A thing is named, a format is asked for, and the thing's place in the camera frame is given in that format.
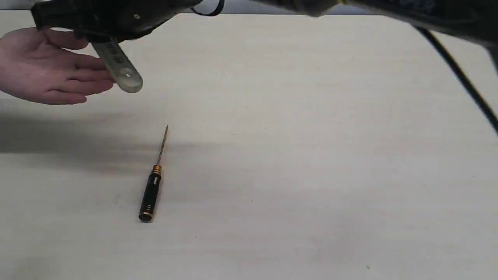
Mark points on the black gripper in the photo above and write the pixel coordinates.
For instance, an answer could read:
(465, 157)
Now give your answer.
(118, 19)

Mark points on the translucent wrench tool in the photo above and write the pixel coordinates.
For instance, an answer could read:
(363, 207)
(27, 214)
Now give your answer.
(121, 68)

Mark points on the black gold precision screwdriver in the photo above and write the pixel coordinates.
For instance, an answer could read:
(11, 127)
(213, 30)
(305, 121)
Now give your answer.
(152, 189)

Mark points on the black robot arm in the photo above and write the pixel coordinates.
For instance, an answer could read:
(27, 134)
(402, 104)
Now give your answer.
(472, 20)

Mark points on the bare human hand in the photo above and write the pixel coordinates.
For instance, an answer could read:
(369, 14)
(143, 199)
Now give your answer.
(43, 66)

